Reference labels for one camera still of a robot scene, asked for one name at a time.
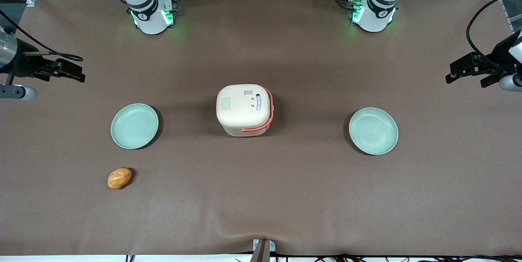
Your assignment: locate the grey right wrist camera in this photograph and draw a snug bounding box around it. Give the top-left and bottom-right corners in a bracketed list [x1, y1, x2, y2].
[0, 84, 38, 102]

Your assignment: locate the grey metal camera mount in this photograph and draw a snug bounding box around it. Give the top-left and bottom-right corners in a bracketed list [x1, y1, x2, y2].
[251, 238, 277, 262]

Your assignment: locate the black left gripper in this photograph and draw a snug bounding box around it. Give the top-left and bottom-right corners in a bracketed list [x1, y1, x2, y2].
[445, 29, 522, 89]

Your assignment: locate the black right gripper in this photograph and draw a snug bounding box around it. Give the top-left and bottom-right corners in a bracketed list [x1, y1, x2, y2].
[15, 40, 86, 83]

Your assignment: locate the brown table cover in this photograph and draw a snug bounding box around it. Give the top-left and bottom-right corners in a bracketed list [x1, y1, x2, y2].
[0, 0, 522, 257]

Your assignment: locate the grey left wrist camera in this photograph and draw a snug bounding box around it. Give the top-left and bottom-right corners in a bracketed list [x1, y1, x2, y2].
[499, 73, 522, 93]

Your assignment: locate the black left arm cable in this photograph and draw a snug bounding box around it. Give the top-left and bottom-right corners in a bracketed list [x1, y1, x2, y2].
[466, 0, 522, 71]

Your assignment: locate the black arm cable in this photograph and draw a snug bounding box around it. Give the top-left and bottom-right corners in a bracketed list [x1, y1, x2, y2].
[0, 9, 84, 62]
[466, 0, 522, 71]

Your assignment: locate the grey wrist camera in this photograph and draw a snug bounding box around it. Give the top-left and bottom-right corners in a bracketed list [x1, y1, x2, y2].
[0, 84, 38, 102]
[499, 73, 522, 93]

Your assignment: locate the light green round plate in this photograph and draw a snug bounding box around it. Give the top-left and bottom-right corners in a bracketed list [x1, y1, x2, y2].
[111, 103, 159, 150]
[349, 107, 399, 156]

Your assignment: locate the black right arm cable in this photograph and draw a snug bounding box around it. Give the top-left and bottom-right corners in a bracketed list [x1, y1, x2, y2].
[0, 9, 84, 62]

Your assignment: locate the cream rice cooker orange handle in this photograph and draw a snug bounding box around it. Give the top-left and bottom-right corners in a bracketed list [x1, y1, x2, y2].
[216, 84, 275, 138]

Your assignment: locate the orange brown potato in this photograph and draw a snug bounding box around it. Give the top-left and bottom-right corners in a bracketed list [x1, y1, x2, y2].
[107, 167, 133, 190]

